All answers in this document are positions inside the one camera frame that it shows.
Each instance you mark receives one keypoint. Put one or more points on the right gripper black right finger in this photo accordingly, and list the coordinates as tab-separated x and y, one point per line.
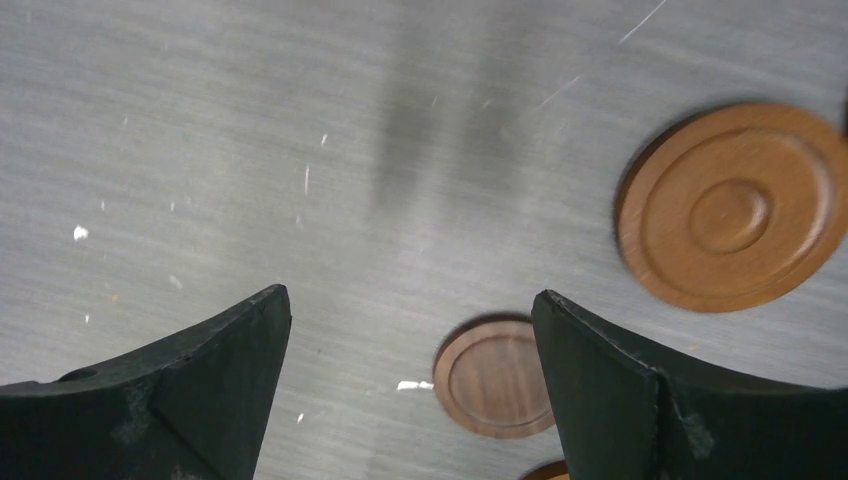
627	407

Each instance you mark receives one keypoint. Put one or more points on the light brown wooden coaster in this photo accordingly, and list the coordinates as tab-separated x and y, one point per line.
734	207

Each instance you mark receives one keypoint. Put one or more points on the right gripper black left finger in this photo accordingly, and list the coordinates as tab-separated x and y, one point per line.
192	405

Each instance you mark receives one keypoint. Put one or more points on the dark walnut wooden coaster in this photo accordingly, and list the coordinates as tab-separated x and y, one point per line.
488	377

